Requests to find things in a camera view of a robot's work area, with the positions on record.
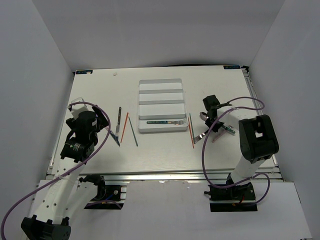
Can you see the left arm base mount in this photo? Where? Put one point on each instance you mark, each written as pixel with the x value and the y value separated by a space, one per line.
pixel 108 196

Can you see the blue corner label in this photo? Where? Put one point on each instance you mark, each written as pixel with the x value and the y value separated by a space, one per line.
pixel 231 67
pixel 84 72

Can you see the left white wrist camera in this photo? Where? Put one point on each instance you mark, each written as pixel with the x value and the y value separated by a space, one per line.
pixel 76 109

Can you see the green chopstick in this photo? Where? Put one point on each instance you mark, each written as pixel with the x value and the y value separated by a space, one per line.
pixel 133 132
pixel 192 129

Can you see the teal handled spoon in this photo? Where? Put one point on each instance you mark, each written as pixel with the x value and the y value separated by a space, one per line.
pixel 226 128

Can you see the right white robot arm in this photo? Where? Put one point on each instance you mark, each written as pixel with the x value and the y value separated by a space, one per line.
pixel 257 137

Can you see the dark handled table knife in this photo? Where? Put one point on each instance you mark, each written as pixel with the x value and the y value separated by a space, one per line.
pixel 117 131

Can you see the teal handled fork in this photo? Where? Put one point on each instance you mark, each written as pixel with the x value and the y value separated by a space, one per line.
pixel 197 138
pixel 167 122

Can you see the white four-compartment cutlery tray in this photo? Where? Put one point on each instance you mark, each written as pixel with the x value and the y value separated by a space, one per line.
pixel 161 100

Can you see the pink handled spoon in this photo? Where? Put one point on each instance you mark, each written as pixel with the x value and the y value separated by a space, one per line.
pixel 218 135

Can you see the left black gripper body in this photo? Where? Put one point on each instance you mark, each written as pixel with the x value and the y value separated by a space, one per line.
pixel 72 122

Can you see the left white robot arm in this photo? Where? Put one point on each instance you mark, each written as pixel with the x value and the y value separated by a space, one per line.
pixel 52 219

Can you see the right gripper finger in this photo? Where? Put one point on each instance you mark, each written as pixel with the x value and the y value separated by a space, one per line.
pixel 217 126
pixel 208 118

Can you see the orange chopstick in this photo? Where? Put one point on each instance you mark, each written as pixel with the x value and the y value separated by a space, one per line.
pixel 190 132
pixel 124 126

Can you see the left blue corner label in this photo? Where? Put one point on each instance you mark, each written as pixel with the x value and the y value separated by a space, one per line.
pixel 84 72

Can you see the right blue corner label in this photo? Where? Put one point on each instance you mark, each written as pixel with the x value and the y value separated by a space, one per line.
pixel 231 67

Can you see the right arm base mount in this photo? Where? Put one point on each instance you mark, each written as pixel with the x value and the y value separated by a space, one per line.
pixel 240 198

